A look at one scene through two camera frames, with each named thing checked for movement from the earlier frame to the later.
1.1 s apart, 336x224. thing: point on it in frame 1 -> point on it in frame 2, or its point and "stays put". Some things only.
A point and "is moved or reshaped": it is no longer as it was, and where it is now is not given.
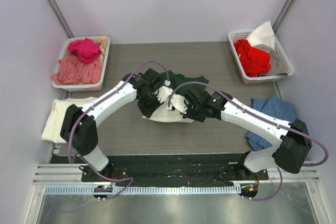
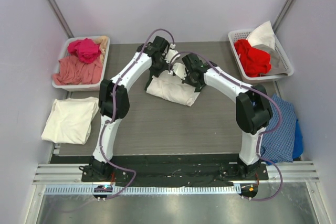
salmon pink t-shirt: [73, 71] stays put
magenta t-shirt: [86, 50] stays put
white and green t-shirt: [173, 81] is moved or reshaped
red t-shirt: [255, 61] stays put
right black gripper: [190, 109] -> [194, 77]
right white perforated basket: [242, 34] stays put
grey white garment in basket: [262, 38] stays put
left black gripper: [151, 106] -> [157, 69]
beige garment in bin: [103, 41] stays put
